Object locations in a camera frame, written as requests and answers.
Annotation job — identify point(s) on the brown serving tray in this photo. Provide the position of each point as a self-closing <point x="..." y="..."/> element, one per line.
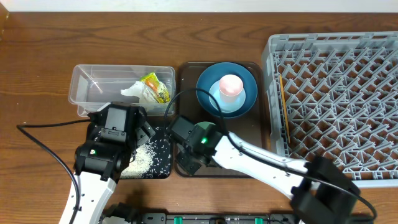
<point x="250" y="127"/>

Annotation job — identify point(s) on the wooden chopstick left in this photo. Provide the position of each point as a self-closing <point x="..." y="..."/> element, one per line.
<point x="284" y="108"/>

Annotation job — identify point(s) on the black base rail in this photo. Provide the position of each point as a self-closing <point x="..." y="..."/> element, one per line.
<point x="122" y="213"/>

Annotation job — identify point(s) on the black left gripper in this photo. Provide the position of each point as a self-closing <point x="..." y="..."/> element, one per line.
<point x="144" y="130"/>

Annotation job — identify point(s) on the yellow green snack wrapper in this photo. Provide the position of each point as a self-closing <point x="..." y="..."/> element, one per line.
<point x="158" y="89"/>

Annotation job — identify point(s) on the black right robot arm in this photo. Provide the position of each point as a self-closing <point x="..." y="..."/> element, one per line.
<point x="318" y="191"/>

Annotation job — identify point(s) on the white tissue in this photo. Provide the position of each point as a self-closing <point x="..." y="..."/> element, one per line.
<point x="141" y="91"/>

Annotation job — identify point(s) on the pink cup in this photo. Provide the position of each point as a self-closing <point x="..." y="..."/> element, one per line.
<point x="230" y="87"/>

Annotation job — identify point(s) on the black tray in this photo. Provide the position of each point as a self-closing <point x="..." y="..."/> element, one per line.
<point x="162" y="160"/>

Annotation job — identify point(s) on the clear plastic bin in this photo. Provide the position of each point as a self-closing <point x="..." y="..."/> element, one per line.
<point x="93" y="86"/>

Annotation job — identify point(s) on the grey plastic dishwasher rack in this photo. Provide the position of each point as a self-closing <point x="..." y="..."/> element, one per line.
<point x="341" y="96"/>

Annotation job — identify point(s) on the dark blue plate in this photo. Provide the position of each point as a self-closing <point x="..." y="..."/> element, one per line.
<point x="244" y="70"/>

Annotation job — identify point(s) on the white rice pile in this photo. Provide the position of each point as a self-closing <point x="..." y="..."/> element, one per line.
<point x="141" y="164"/>

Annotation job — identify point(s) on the light blue bowl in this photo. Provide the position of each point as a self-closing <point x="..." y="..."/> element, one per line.
<point x="225" y="106"/>

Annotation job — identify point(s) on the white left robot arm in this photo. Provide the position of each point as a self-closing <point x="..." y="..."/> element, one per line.
<point x="87" y="198"/>

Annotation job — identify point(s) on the green bowl with rice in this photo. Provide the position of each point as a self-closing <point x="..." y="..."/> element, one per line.
<point x="205" y="126"/>

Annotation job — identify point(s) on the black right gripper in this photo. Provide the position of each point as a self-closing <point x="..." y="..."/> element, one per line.
<point x="184" y="159"/>

